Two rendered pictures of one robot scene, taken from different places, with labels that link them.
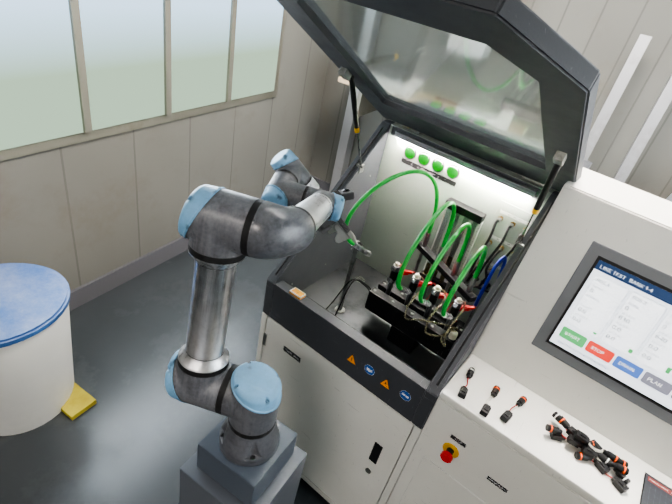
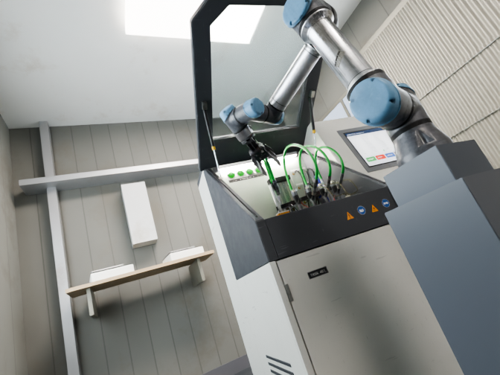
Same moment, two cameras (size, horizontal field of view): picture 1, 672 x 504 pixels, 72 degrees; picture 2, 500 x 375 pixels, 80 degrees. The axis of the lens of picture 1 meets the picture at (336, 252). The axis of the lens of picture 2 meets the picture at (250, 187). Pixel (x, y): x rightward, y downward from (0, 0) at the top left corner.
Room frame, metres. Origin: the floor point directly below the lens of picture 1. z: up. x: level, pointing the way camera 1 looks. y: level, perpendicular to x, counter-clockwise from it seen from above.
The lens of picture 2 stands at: (0.58, 1.08, 0.72)
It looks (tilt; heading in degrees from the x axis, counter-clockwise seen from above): 18 degrees up; 308
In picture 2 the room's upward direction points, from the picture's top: 19 degrees counter-clockwise
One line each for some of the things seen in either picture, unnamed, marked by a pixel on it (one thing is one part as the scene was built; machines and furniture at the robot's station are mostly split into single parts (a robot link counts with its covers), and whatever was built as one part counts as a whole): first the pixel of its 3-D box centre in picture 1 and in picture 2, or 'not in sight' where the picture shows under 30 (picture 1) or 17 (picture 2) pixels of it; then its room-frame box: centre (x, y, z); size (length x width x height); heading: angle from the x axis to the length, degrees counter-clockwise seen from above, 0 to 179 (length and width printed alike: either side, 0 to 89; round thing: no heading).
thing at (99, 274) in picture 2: not in sight; (111, 274); (3.38, -0.13, 1.24); 0.38 x 0.36 x 0.09; 66
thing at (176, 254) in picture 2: not in sight; (182, 256); (3.11, -0.74, 1.24); 0.37 x 0.36 x 0.09; 66
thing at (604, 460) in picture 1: (589, 447); not in sight; (0.83, -0.78, 1.01); 0.23 x 0.11 x 0.06; 59
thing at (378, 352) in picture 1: (342, 346); (335, 220); (1.12, -0.09, 0.87); 0.62 x 0.04 x 0.16; 59
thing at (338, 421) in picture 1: (317, 425); (384, 326); (1.11, -0.08, 0.44); 0.65 x 0.02 x 0.68; 59
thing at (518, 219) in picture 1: (499, 247); (305, 184); (1.43, -0.56, 1.20); 0.13 x 0.03 x 0.31; 59
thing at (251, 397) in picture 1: (252, 395); (398, 111); (0.70, 0.11, 1.07); 0.13 x 0.12 x 0.14; 84
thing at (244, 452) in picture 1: (251, 426); (418, 143); (0.70, 0.11, 0.95); 0.15 x 0.15 x 0.10
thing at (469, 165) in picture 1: (460, 161); (259, 161); (1.56, -0.35, 1.43); 0.54 x 0.03 x 0.02; 59
